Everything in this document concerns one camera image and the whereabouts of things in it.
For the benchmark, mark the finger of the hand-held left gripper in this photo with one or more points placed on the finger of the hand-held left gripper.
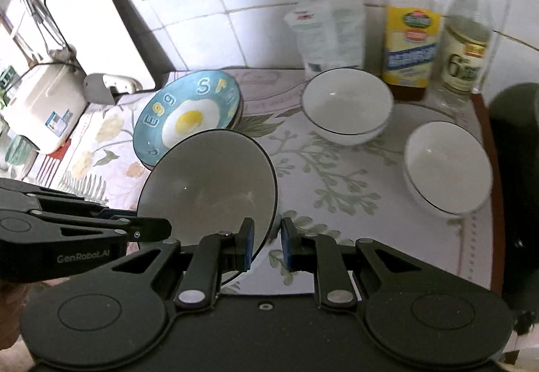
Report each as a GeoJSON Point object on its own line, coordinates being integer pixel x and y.
{"type": "Point", "coordinates": [63, 201]}
{"type": "Point", "coordinates": [143, 229]}

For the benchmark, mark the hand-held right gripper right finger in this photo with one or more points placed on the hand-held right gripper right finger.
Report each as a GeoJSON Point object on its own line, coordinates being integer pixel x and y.
{"type": "Point", "coordinates": [287, 245]}

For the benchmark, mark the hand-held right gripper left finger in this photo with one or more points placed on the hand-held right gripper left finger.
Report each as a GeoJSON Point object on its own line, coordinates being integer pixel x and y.
{"type": "Point", "coordinates": [248, 243]}

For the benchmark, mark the white bowl with dark rim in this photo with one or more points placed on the white bowl with dark rim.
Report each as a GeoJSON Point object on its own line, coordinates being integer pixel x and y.
{"type": "Point", "coordinates": [446, 167]}
{"type": "Point", "coordinates": [347, 104]}
{"type": "Point", "coordinates": [206, 186]}

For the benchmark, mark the blue fried egg plate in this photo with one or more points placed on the blue fried egg plate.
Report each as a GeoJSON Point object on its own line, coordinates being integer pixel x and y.
{"type": "Point", "coordinates": [185, 111]}

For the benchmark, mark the red striped cloth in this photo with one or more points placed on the red striped cloth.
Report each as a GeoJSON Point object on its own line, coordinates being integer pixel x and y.
{"type": "Point", "coordinates": [52, 163]}

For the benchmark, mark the floral tablecloth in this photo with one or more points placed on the floral tablecloth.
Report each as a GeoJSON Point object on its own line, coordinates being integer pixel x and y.
{"type": "Point", "coordinates": [337, 186]}

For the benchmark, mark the white rice cooker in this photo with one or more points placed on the white rice cooker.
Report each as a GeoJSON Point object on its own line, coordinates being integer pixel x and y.
{"type": "Point", "coordinates": [46, 102]}

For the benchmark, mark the white cutting board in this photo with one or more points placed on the white cutting board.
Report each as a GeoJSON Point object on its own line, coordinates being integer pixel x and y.
{"type": "Point", "coordinates": [101, 22]}

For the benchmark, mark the white powder bag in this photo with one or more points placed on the white powder bag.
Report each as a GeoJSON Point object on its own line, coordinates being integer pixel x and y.
{"type": "Point", "coordinates": [311, 39]}

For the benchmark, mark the clear plastic bag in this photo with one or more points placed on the clear plastic bag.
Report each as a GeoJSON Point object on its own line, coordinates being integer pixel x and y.
{"type": "Point", "coordinates": [349, 31]}

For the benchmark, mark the cooking wine bottle yellow label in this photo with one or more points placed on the cooking wine bottle yellow label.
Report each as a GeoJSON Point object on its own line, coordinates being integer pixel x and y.
{"type": "Point", "coordinates": [410, 39]}

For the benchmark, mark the clear vinegar bottle yellow cap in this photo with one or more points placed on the clear vinegar bottle yellow cap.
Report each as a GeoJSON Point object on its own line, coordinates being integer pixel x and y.
{"type": "Point", "coordinates": [465, 52]}

